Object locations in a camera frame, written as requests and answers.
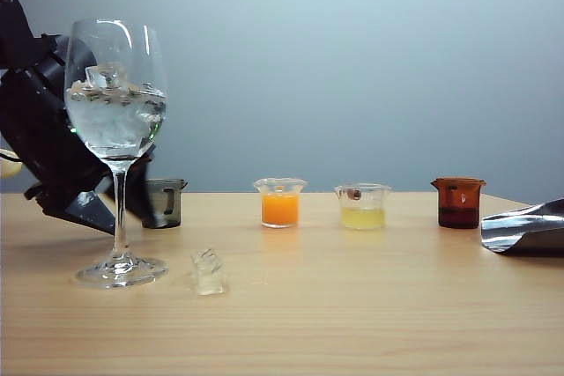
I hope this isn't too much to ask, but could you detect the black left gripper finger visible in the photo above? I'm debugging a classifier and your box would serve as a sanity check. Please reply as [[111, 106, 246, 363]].
[[126, 156, 160, 229], [23, 175, 117, 237]]

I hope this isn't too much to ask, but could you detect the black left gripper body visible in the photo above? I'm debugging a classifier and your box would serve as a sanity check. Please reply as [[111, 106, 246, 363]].
[[0, 67, 112, 193]]

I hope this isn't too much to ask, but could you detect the smoky grey measuring cup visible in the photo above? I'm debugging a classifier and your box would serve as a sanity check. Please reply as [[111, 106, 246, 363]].
[[143, 178, 189, 230]]

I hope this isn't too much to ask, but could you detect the measuring cup with orange juice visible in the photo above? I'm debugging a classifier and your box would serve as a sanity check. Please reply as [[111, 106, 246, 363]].
[[252, 177, 308, 231]]

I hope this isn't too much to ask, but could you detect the measuring cup with yellow juice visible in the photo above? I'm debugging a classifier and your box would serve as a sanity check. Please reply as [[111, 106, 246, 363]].
[[333, 182, 393, 232]]

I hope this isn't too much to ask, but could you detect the amber brown measuring cup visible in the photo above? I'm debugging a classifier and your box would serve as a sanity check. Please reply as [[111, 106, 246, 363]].
[[429, 176, 487, 231]]

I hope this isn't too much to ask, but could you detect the clear stemmed wine glass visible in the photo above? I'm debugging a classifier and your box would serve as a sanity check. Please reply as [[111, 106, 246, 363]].
[[63, 18, 170, 291]]

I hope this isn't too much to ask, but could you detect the yellow lemon slice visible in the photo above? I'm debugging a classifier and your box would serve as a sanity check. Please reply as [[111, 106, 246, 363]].
[[0, 148, 24, 180]]

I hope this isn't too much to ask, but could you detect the large clear ice cube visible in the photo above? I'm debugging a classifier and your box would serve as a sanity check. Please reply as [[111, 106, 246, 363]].
[[84, 62, 131, 92]]

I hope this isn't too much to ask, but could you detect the small clear ice cube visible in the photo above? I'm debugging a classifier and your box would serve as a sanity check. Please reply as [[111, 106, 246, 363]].
[[139, 81, 168, 118]]

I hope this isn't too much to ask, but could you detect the melting clear ice chunk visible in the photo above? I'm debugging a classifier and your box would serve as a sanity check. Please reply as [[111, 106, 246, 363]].
[[189, 247, 231, 298]]

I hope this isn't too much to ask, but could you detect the shiny metal ice scoop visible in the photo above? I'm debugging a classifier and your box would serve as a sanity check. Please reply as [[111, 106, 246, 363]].
[[479, 197, 564, 258]]

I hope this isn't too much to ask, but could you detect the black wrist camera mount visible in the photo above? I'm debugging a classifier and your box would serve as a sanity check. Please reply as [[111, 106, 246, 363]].
[[32, 33, 99, 100]]

